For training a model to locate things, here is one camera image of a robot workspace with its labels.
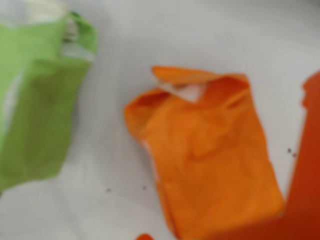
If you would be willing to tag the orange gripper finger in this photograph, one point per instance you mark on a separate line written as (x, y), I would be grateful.
(143, 237)
(310, 175)

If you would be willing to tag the orange paper-wrapped packet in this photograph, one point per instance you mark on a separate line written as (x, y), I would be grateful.
(207, 150)

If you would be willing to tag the green paper-wrapped packet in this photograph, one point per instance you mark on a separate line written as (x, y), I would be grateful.
(37, 112)

